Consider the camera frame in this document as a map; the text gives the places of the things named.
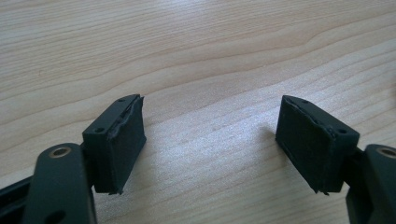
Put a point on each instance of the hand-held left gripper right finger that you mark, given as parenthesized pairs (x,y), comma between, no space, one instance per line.
(311,146)

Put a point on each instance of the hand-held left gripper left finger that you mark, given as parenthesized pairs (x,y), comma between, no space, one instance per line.
(116,146)

